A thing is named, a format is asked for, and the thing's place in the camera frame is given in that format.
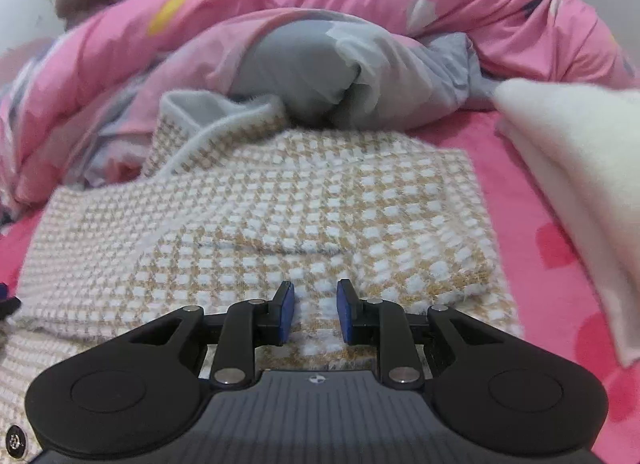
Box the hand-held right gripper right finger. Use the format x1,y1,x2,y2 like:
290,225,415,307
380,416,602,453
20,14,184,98
336,279,505,388

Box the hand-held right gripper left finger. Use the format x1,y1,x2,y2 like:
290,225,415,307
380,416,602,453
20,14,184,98
129,280,296,388

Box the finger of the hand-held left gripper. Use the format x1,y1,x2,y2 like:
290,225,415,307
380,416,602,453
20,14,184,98
0,283,22,321

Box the beige white checked coat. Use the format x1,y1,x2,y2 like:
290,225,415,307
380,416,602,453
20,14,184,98
0,89,523,464

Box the black coat button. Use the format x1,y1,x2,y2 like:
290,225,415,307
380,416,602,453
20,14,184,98
4,425,26,456

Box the pink floral bed sheet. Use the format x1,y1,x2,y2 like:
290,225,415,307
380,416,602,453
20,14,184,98
0,109,640,445

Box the folded cream garment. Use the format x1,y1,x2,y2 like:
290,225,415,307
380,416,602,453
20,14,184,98
492,78,640,370

